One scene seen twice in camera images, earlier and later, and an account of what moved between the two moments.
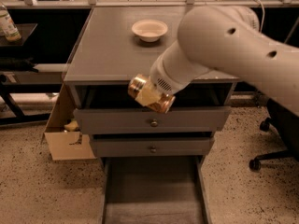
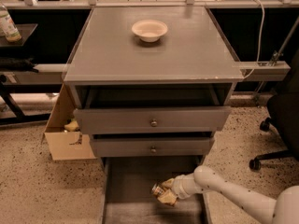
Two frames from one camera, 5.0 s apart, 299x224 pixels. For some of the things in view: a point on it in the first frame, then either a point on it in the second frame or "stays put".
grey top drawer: x=117 y=120 stays put
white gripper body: x=163 y=75 → x=178 y=187
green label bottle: x=7 y=26 stays put
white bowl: x=149 y=30 stays put
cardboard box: x=65 y=141 stays put
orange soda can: x=142 y=91 → x=157 y=189
